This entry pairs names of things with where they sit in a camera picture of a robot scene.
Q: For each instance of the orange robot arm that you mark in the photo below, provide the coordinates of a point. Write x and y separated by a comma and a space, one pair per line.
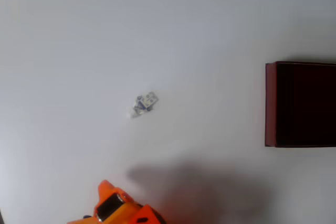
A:
123, 208

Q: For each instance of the dark red open box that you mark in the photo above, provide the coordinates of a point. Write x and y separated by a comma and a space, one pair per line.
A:
302, 103

